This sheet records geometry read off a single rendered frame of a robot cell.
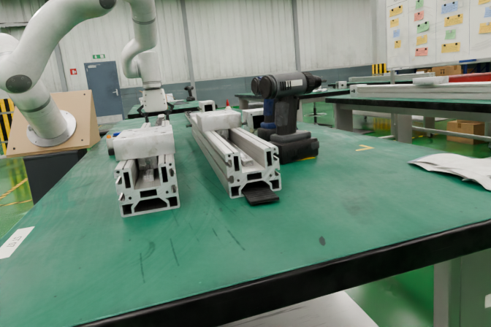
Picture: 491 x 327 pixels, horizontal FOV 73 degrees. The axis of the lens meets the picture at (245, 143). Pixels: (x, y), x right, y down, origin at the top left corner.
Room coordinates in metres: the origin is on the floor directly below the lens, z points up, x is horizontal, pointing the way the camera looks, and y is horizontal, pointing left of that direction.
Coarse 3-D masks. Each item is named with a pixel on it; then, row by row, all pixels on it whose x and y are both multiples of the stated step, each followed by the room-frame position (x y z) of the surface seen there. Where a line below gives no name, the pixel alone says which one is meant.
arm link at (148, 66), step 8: (144, 56) 1.48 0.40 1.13; (152, 56) 1.49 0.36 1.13; (144, 64) 1.48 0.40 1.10; (152, 64) 1.49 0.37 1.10; (144, 72) 1.48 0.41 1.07; (152, 72) 1.48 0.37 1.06; (160, 72) 1.53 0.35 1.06; (144, 80) 1.49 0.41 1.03; (152, 80) 1.48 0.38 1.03; (160, 80) 1.51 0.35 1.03
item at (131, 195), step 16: (128, 160) 0.61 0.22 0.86; (160, 160) 0.58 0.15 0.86; (128, 176) 0.60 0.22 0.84; (144, 176) 0.59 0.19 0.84; (160, 176) 0.56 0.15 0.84; (128, 192) 0.55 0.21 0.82; (144, 192) 0.58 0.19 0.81; (160, 192) 0.56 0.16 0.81; (176, 192) 0.56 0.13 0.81; (128, 208) 0.57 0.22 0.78; (144, 208) 0.56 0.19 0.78; (160, 208) 0.56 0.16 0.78
